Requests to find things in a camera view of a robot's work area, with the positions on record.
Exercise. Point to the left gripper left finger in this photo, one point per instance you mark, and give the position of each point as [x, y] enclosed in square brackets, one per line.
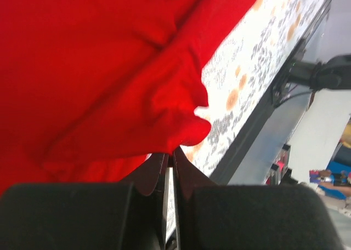
[128, 214]

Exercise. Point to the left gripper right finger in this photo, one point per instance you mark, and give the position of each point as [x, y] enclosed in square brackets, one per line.
[211, 216]

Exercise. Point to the red t-shirt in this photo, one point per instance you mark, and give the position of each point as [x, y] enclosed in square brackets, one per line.
[90, 87]

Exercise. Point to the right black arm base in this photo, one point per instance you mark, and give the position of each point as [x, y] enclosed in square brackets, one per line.
[332, 75]

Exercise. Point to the floral patterned table mat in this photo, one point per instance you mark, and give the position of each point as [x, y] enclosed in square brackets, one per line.
[240, 72]

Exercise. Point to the aluminium rail frame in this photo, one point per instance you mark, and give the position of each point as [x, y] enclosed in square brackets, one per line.
[260, 152]

